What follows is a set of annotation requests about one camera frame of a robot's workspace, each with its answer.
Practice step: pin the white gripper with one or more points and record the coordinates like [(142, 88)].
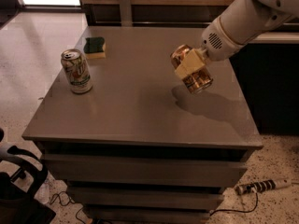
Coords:
[(217, 46)]

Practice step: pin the orange soda can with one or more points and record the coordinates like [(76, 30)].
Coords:
[(198, 80)]

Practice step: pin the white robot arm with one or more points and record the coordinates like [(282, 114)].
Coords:
[(234, 28)]

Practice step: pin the white green soda can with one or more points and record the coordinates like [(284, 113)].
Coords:
[(76, 70)]

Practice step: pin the green yellow sponge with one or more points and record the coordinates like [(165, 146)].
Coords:
[(95, 47)]

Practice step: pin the grey drawer cabinet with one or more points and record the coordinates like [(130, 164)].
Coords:
[(138, 146)]

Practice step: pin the white power strip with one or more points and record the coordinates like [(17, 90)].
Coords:
[(263, 186)]

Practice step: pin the black office chair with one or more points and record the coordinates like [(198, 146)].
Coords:
[(18, 204)]

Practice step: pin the left metal bracket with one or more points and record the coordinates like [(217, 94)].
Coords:
[(126, 13)]

